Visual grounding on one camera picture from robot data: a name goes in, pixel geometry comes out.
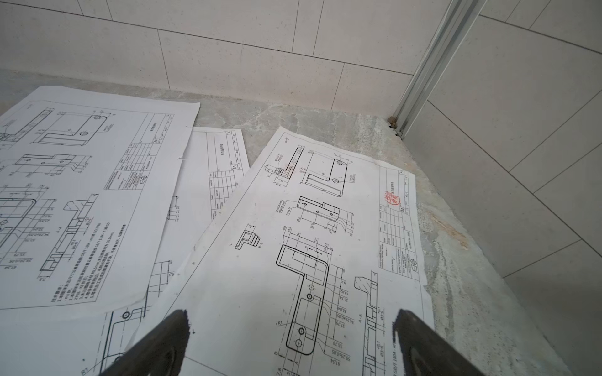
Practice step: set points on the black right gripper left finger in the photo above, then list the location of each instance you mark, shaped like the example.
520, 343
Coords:
160, 352

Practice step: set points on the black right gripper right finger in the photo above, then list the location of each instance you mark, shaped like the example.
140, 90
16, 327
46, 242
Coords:
424, 352

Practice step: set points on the red-stamped technical drawing sheet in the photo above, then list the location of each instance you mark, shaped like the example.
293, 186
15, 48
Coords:
305, 270

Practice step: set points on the aluminium corner frame post right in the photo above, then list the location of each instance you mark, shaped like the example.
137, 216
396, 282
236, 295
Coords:
454, 27

